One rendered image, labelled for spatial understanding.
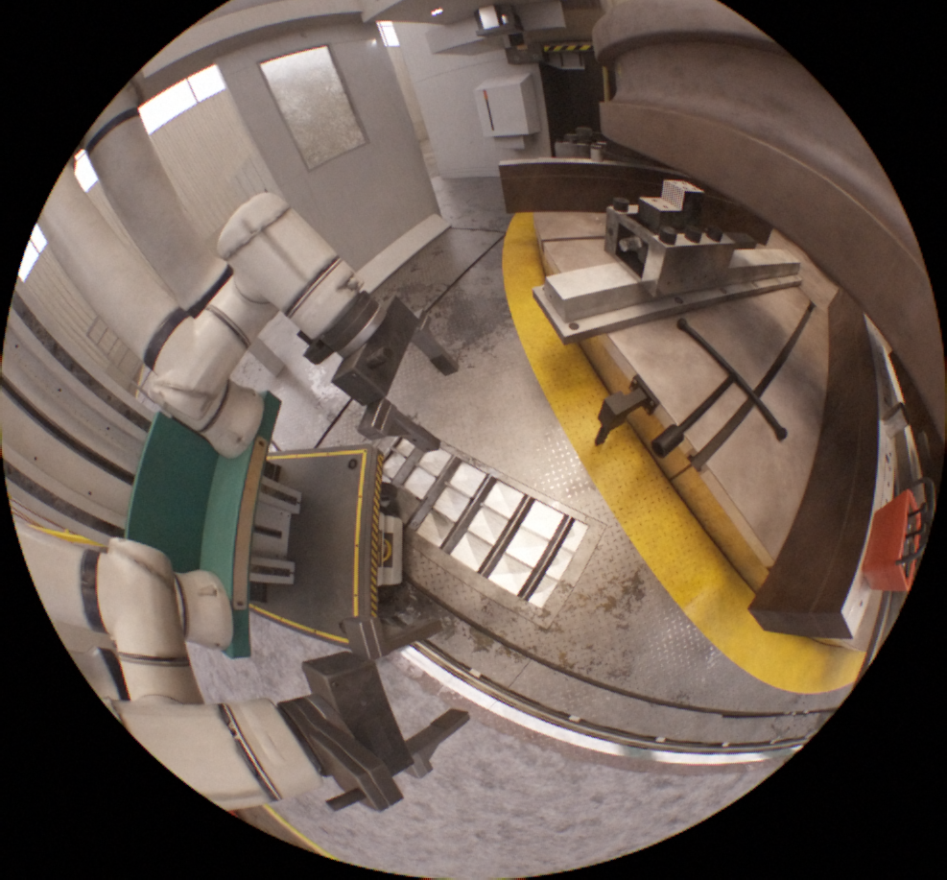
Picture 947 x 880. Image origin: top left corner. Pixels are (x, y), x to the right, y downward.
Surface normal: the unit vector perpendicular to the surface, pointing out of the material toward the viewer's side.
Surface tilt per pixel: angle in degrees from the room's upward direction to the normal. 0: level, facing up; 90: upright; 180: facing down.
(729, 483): 0
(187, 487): 90
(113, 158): 99
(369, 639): 67
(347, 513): 0
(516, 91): 90
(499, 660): 0
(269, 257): 71
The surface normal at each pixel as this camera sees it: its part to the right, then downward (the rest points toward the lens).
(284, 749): 0.57, -0.81
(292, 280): 0.34, 0.54
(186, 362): 0.76, 0.06
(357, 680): 0.81, -0.41
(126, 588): 0.73, -0.64
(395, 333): 0.82, -0.23
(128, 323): 0.52, 0.41
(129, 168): 0.85, 0.46
